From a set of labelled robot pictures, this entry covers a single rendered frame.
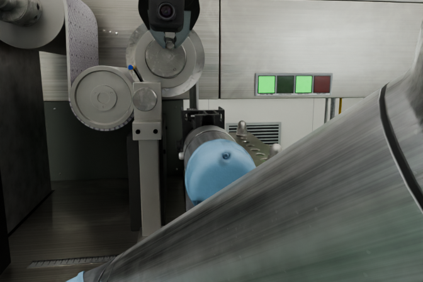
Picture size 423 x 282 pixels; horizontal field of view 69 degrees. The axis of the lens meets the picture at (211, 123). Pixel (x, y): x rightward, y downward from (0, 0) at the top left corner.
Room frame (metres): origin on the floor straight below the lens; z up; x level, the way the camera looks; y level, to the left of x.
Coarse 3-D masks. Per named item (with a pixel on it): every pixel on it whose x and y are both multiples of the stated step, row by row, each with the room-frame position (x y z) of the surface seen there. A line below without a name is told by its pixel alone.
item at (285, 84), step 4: (280, 76) 0.96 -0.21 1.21; (284, 76) 0.97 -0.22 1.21; (288, 76) 0.97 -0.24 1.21; (292, 76) 0.97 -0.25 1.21; (280, 80) 0.96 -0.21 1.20; (284, 80) 0.97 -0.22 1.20; (288, 80) 0.97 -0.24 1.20; (292, 80) 0.97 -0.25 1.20; (280, 84) 0.96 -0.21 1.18; (284, 84) 0.97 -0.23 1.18; (288, 84) 0.97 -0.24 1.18; (292, 84) 0.97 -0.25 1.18; (280, 88) 0.97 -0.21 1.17; (284, 88) 0.97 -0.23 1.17; (288, 88) 0.97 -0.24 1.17; (292, 88) 0.97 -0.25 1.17; (280, 92) 0.97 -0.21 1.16; (284, 92) 0.97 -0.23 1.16; (288, 92) 0.97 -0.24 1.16; (292, 92) 0.97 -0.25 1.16
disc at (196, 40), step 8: (144, 24) 0.59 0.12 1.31; (136, 32) 0.59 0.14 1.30; (144, 32) 0.59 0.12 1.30; (192, 32) 0.60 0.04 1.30; (128, 40) 0.59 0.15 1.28; (136, 40) 0.59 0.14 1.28; (192, 40) 0.60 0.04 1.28; (200, 40) 0.61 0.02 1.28; (128, 48) 0.59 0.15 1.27; (200, 48) 0.61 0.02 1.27; (128, 56) 0.59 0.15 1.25; (200, 56) 0.61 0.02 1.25; (128, 64) 0.59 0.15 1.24; (200, 64) 0.61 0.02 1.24; (200, 72) 0.61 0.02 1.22; (136, 80) 0.59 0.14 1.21; (144, 80) 0.59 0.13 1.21; (192, 80) 0.60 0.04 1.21; (168, 88) 0.60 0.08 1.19; (176, 88) 0.60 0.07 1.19; (184, 88) 0.60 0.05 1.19; (168, 96) 0.60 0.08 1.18
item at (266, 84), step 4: (260, 76) 0.96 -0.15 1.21; (264, 76) 0.96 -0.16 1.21; (268, 76) 0.96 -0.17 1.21; (272, 76) 0.96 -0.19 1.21; (260, 80) 0.96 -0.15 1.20; (264, 80) 0.96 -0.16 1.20; (268, 80) 0.96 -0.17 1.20; (272, 80) 0.96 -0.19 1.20; (260, 84) 0.96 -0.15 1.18; (264, 84) 0.96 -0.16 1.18; (268, 84) 0.96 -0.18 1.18; (272, 84) 0.96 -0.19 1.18; (260, 88) 0.96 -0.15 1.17; (264, 88) 0.96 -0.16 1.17; (268, 88) 0.96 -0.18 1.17; (272, 88) 0.96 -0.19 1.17; (260, 92) 0.96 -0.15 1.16; (264, 92) 0.96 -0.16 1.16; (268, 92) 0.96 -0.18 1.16; (272, 92) 0.96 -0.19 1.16
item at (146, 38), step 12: (144, 36) 0.59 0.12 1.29; (168, 36) 0.60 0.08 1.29; (144, 48) 0.59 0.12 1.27; (192, 48) 0.60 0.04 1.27; (144, 60) 0.59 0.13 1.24; (192, 60) 0.60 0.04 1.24; (144, 72) 0.59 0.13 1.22; (180, 72) 0.60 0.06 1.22; (192, 72) 0.60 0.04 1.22; (168, 84) 0.60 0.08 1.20; (180, 84) 0.60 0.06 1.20
